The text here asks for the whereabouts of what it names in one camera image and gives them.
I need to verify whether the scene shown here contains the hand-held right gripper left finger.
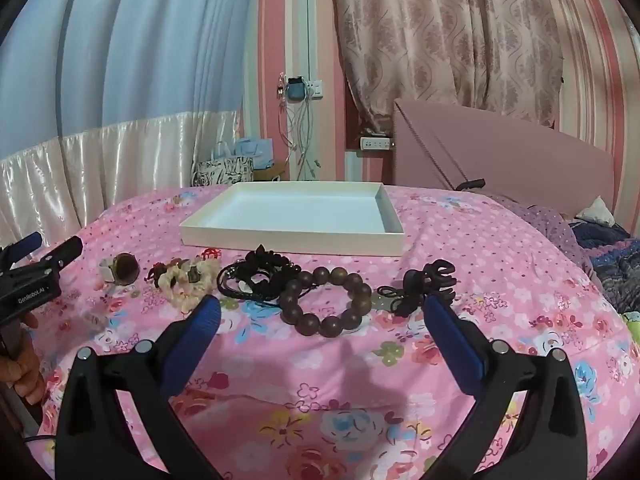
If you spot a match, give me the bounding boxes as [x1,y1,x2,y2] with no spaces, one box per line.
[54,294,223,480]

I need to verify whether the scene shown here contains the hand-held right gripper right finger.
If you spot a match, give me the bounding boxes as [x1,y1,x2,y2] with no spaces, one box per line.
[422,294,588,480]

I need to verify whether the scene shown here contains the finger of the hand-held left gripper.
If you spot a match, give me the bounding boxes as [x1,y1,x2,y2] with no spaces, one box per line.
[30,236,84,273]
[0,232,42,266]

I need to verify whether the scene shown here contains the cream scrunchie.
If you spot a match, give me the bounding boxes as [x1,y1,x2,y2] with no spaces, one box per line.
[160,257,218,311]

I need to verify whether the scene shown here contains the black knotted hair tie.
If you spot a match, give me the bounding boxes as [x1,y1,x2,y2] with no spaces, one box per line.
[376,284,426,318]

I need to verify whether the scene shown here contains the beige band watch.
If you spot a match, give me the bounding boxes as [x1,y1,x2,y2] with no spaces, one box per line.
[98,254,141,287]

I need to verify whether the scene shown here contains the black cord bracelet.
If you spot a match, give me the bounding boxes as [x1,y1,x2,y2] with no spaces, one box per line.
[216,259,286,303]

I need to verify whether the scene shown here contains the black hair claw clip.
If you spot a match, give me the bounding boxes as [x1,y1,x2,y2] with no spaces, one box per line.
[402,258,458,306]

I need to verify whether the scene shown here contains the black scrunchie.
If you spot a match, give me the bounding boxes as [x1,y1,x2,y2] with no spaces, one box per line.
[245,244,301,281]

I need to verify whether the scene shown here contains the brown wooden bead bracelet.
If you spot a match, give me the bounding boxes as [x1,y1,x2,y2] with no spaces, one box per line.
[278,266,373,339]

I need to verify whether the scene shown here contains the white shallow box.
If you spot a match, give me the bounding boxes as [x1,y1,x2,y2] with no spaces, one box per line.
[179,182,405,257]

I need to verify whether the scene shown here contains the person's left hand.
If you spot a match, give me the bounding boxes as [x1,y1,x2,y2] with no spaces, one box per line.
[0,310,46,406]

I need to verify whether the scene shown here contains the cream satin curtain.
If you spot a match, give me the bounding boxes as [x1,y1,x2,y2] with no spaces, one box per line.
[0,107,243,251]

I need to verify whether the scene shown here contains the pink floral bedsheet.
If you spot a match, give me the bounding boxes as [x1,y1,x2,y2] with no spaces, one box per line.
[20,182,633,480]

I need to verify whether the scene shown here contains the purple dotted blanket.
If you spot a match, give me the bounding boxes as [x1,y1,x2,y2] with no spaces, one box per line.
[480,192,601,281]

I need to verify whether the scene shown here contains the dark knitted blanket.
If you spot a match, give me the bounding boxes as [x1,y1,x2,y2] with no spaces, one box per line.
[570,220,640,316]

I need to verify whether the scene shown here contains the green printed blanket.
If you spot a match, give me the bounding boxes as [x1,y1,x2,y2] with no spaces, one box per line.
[620,310,640,391]

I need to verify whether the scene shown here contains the blue gift bag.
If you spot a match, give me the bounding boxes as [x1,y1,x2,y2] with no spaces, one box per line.
[212,137,275,171]

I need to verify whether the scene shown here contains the white cloth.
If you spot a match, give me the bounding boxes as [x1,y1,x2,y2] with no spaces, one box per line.
[575,196,615,226]

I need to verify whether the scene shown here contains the pink headboard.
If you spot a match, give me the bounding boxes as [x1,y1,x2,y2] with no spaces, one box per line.
[392,99,616,233]

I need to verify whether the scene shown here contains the blue curtain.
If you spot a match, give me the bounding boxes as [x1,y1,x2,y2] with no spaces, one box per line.
[0,0,261,161]

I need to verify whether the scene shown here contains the blue plugged-in device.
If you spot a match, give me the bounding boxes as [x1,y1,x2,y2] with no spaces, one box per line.
[285,76,308,106]

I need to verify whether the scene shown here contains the pink patterned curtain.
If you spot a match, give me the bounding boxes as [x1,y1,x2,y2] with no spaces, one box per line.
[327,0,566,128]

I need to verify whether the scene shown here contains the white charging cables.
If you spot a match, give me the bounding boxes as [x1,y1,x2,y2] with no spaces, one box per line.
[277,72,321,181]

